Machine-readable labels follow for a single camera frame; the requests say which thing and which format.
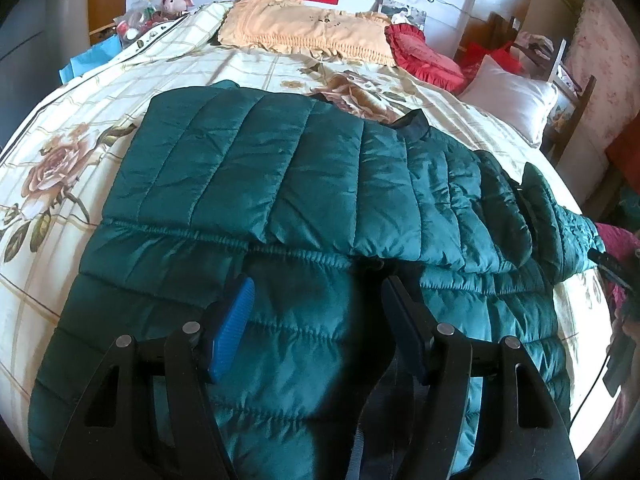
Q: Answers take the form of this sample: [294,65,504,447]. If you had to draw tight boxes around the magenta blanket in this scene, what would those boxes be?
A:
[596,222,639,312]

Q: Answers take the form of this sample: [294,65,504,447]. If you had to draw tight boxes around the dark green quilted jacket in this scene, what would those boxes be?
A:
[28,81,601,479]

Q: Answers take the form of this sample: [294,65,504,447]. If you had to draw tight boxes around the clear bag of items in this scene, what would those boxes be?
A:
[114,0,166,48]

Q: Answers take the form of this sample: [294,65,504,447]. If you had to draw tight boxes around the red ruffled cushion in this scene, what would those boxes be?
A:
[384,23,468,94]

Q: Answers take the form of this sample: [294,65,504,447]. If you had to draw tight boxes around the wooden chair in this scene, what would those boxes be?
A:
[479,12,598,166]

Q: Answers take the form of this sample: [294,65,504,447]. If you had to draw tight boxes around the white pillow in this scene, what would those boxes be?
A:
[459,55,558,148]

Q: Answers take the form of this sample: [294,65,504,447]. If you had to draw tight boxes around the pink pig plush toy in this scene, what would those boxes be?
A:
[162,0,194,18]

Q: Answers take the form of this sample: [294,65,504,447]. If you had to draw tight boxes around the yellow ruffled pillow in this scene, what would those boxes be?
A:
[218,0,395,66]

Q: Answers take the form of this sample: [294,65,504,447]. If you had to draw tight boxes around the floral cream bed sheet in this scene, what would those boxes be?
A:
[0,0,616,461]

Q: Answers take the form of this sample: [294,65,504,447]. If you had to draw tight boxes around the grey refrigerator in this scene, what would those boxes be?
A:
[1,0,60,146]

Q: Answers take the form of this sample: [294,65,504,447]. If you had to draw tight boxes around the framed photo on bed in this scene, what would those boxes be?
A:
[373,0,426,32]

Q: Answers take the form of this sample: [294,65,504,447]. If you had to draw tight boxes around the blue paper bag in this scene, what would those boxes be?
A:
[58,36,122,84]

